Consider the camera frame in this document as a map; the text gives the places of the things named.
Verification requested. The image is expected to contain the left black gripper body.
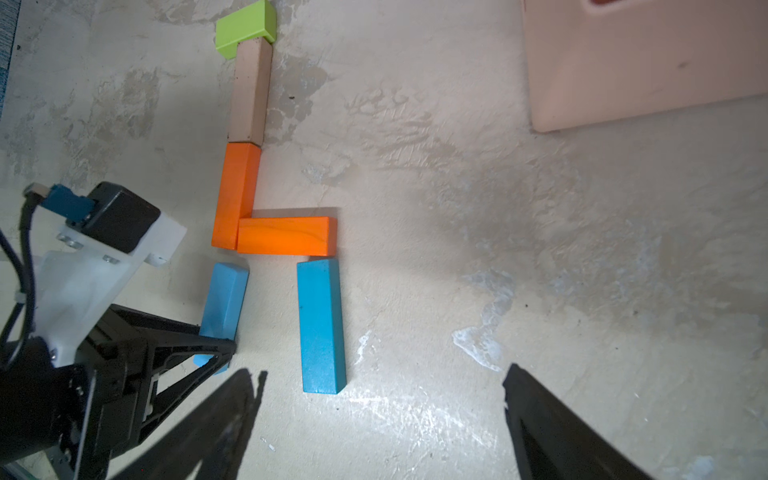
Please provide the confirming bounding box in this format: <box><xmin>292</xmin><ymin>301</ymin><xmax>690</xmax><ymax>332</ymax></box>
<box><xmin>1</xmin><ymin>305</ymin><xmax>150</xmax><ymax>479</ymax></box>

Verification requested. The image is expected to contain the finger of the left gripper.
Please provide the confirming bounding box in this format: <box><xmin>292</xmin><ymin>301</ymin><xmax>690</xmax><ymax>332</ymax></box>
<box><xmin>110</xmin><ymin>304</ymin><xmax>236</xmax><ymax>432</ymax></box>

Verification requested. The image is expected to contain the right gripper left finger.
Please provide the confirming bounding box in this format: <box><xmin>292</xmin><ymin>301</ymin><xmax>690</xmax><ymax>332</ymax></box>
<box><xmin>115</xmin><ymin>368</ymin><xmax>268</xmax><ymax>479</ymax></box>

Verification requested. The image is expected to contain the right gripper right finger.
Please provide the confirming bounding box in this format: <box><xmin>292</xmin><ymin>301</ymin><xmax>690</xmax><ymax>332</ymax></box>
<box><xmin>503</xmin><ymin>364</ymin><xmax>651</xmax><ymax>480</ymax></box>

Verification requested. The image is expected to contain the light blue building block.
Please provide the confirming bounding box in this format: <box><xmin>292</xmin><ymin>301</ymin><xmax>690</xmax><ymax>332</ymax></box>
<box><xmin>199</xmin><ymin>263</ymin><xmax>249</xmax><ymax>340</ymax></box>

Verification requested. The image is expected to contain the teal building block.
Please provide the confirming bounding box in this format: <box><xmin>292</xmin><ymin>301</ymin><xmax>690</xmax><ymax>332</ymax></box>
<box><xmin>297</xmin><ymin>258</ymin><xmax>347</xmax><ymax>395</ymax></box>

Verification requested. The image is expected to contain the orange building block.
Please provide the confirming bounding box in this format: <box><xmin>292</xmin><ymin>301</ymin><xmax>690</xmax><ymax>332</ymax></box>
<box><xmin>237</xmin><ymin>216</ymin><xmax>338</xmax><ymax>257</ymax></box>
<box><xmin>211</xmin><ymin>143</ymin><xmax>261</xmax><ymax>250</ymax></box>

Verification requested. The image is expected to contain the beige wooden building block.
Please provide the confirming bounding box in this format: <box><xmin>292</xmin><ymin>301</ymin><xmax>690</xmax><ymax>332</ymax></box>
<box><xmin>228</xmin><ymin>37</ymin><xmax>273</xmax><ymax>146</ymax></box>

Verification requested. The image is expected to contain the green building block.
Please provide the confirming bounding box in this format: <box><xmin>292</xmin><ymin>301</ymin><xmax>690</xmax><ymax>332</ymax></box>
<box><xmin>215</xmin><ymin>0</ymin><xmax>277</xmax><ymax>60</ymax></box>

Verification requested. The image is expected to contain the pink desk file organizer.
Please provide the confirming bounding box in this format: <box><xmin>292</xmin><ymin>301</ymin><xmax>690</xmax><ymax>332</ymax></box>
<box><xmin>522</xmin><ymin>1</ymin><xmax>767</xmax><ymax>132</ymax></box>

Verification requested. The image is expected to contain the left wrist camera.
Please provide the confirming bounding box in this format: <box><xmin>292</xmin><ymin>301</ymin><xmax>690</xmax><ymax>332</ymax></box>
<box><xmin>25</xmin><ymin>181</ymin><xmax>187</xmax><ymax>367</ymax></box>

